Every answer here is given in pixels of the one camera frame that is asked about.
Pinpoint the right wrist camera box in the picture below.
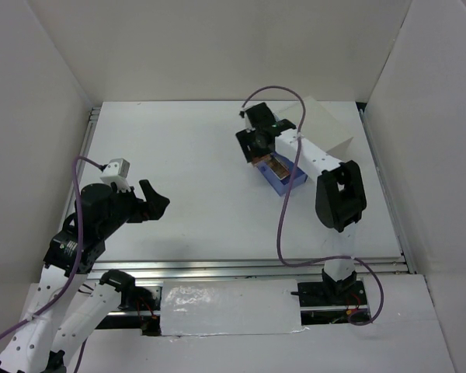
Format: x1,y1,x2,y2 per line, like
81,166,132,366
239,108,252,132

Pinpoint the white drawer cabinet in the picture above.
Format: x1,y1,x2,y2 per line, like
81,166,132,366
277,96,354,156

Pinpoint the long brown eyeshadow palette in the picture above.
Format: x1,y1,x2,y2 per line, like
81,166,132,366
273,157,290,180

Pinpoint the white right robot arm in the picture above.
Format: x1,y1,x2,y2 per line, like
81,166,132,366
235,103,367,305

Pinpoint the purple-blue drawer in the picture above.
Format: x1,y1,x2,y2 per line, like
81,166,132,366
256,154,294,196

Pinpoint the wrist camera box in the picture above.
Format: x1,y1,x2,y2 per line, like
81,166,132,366
100,158,130,191
239,108,252,132

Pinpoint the aluminium frame rail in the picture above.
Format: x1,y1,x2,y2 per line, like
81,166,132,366
42,104,416,284

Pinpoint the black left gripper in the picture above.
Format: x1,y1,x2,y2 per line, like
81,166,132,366
100,179,170,237

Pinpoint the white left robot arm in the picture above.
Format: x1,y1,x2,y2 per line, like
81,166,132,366
0,180,170,372

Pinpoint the white front cover board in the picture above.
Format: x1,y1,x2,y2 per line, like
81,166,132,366
160,279,302,336

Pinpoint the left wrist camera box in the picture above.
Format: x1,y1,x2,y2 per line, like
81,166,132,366
100,158,130,191

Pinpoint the pink four-pan eyeshadow palette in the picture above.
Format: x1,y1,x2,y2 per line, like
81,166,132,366
252,155,290,180

